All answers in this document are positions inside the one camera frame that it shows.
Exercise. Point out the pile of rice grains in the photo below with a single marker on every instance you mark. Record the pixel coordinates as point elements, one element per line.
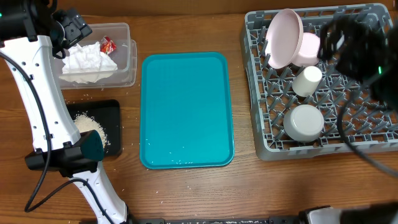
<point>86,123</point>

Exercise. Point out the black tray bin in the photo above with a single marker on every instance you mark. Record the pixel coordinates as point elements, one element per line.
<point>107,114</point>

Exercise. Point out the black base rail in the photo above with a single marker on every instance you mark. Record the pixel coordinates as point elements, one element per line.
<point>270,220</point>

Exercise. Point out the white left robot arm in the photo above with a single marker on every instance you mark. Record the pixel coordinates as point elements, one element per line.
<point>58,144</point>

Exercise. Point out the large white plate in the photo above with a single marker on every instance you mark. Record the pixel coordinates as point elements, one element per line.
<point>284,38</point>

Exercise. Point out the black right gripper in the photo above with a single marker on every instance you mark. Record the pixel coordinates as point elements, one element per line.
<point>367,49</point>

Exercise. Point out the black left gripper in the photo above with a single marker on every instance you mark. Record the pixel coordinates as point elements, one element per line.
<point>74,25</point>

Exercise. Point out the teal serving tray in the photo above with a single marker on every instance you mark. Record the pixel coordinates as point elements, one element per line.
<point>186,114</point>

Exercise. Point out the clear plastic waste bin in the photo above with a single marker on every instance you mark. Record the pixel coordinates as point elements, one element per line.
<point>125,57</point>

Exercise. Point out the white napkin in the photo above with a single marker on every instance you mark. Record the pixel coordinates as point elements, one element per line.
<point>87,64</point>

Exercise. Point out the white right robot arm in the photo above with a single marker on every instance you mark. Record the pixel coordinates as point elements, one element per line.
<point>384,91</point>

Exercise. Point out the red snack wrapper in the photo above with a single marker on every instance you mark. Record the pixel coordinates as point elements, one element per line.
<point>107,46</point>

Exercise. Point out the small pink bowl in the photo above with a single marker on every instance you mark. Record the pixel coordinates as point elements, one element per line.
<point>308,53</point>

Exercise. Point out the white cup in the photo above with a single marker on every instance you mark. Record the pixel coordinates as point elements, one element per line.
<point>307,81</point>

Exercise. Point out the grey saucer bowl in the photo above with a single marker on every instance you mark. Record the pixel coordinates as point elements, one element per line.
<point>304,123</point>

